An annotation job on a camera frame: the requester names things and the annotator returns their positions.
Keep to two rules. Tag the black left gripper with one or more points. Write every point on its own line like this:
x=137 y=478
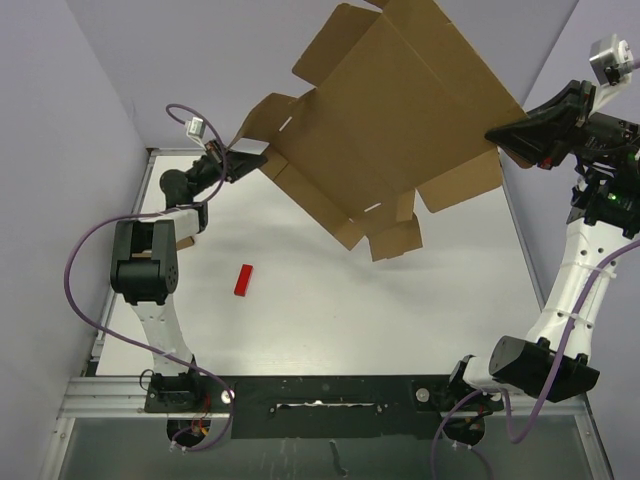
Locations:
x=238 y=163

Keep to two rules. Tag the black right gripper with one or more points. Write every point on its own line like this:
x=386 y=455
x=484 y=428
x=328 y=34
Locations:
x=527 y=136

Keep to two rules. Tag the brown cardboard box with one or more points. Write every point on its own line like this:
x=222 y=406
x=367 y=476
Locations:
x=397 y=112

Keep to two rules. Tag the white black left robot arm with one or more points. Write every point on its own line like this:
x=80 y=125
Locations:
x=144 y=267

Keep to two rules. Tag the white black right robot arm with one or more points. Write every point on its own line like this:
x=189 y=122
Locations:
x=552 y=361

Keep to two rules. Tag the small folded cardboard box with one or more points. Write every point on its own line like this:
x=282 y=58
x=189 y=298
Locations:
x=185 y=243

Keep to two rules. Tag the red rectangular block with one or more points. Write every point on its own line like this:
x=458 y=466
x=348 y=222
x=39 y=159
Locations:
x=243 y=280

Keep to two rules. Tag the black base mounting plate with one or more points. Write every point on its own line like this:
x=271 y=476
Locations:
x=324 y=407

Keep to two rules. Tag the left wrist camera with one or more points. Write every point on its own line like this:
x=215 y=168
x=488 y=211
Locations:
x=195 y=128

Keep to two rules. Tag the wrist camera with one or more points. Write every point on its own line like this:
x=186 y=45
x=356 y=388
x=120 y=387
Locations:
x=612 y=61
x=195 y=128

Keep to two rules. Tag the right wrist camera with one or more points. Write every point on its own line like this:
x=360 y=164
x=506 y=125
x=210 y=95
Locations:
x=612 y=61

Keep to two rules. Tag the aluminium frame rail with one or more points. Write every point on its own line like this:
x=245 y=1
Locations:
x=463 y=426

